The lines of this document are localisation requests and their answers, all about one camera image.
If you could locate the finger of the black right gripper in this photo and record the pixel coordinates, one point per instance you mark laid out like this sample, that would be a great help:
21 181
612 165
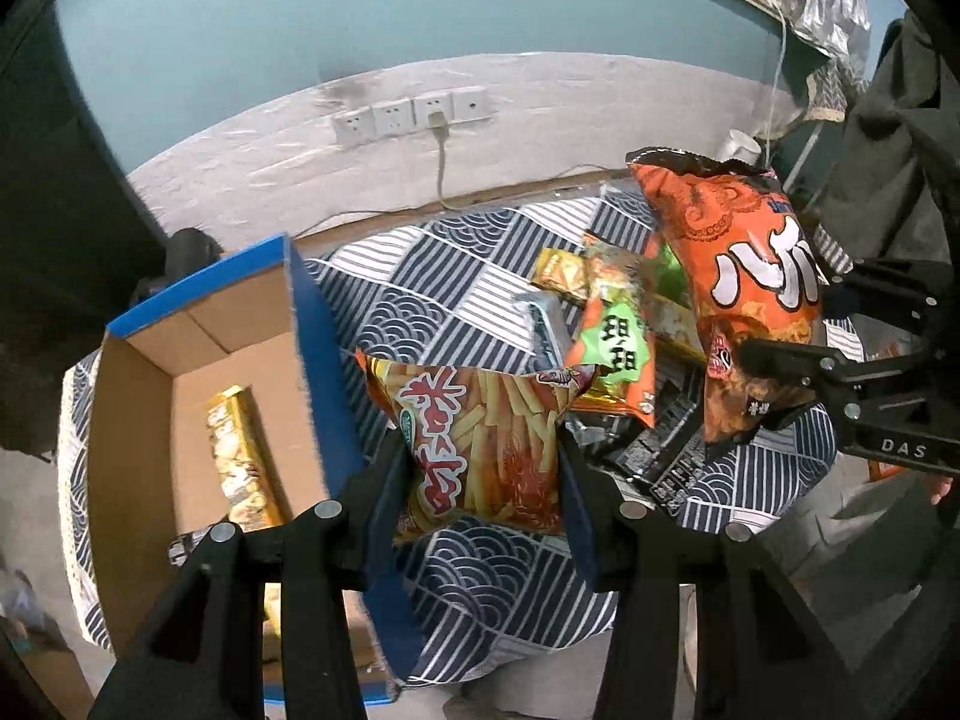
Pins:
906 294
810 378

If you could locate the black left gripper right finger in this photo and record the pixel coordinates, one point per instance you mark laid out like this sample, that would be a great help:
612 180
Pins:
760 651

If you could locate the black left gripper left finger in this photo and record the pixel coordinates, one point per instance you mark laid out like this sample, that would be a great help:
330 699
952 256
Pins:
198 654

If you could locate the large orange chip bag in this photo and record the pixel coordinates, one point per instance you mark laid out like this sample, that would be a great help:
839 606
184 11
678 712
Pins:
750 272

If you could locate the gold snack bar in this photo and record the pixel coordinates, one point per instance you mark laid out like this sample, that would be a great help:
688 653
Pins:
244 479

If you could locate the black snack packet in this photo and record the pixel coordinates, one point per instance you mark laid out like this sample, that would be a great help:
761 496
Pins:
661 463

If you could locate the orange green snack bag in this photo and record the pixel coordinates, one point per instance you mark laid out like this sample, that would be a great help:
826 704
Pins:
614 338

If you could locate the long gold snack bag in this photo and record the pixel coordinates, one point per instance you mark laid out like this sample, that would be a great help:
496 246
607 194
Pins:
577 277

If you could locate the silver foil snack pack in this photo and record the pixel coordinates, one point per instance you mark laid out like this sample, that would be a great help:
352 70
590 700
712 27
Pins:
550 336

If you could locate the french fries snack bag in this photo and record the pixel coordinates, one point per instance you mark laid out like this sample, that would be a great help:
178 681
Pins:
485 443

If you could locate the person right hand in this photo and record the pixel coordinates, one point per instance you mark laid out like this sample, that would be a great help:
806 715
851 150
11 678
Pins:
938 487

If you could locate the white cup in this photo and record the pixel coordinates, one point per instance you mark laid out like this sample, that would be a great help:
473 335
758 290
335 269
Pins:
739 146

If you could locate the blue cardboard box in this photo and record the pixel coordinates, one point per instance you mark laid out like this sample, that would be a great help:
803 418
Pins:
254 319

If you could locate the navy white patterned tablecloth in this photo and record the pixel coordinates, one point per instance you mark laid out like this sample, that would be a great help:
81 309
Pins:
482 576

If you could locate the black round object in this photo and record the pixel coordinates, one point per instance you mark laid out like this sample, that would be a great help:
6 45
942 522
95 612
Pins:
188 250

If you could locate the white wall socket strip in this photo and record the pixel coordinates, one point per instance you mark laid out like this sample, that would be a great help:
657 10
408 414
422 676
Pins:
403 116

